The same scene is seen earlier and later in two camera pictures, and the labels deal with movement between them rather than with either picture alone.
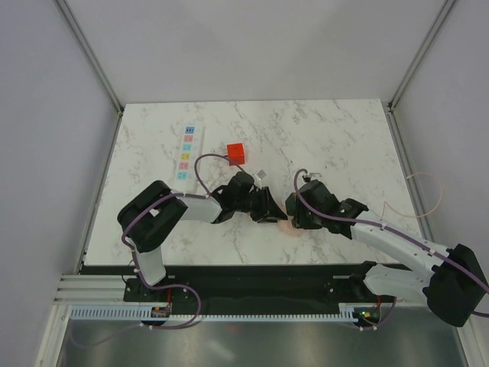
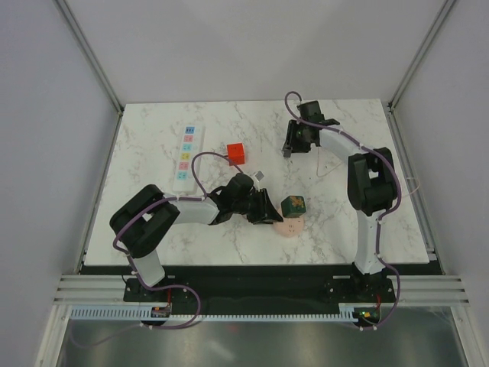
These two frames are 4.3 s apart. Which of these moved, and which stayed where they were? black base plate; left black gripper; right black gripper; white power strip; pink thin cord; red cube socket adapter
Moved: pink thin cord; right black gripper
Stayed: white power strip; black base plate; left black gripper; red cube socket adapter
